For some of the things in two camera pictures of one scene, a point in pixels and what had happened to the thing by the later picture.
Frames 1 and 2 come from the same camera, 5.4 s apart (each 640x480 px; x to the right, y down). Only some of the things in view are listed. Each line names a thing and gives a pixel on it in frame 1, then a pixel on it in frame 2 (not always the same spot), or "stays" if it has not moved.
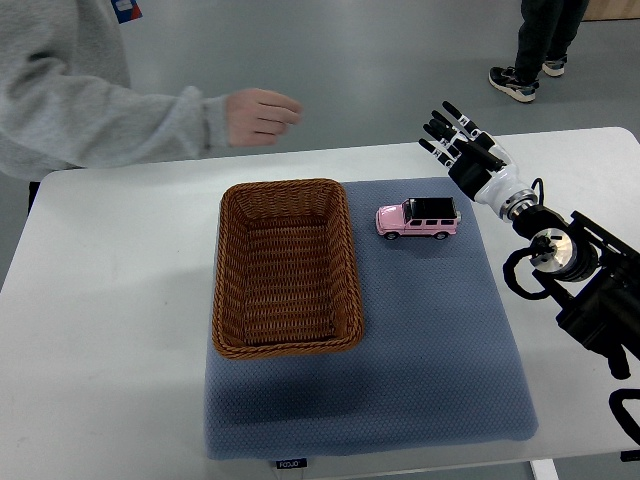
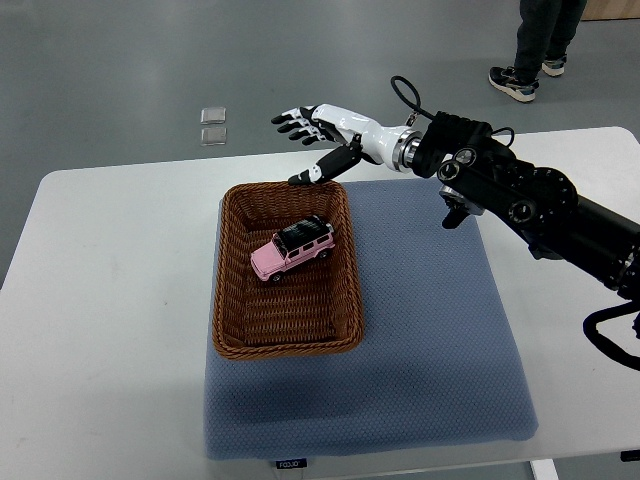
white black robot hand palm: [478, 173] -> [388, 145]
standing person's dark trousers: [546, 31] stays
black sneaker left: [505, 80] stays
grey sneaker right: [553, 68] stays
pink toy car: [424, 216] -> [291, 246]
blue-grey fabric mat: [442, 363] stays
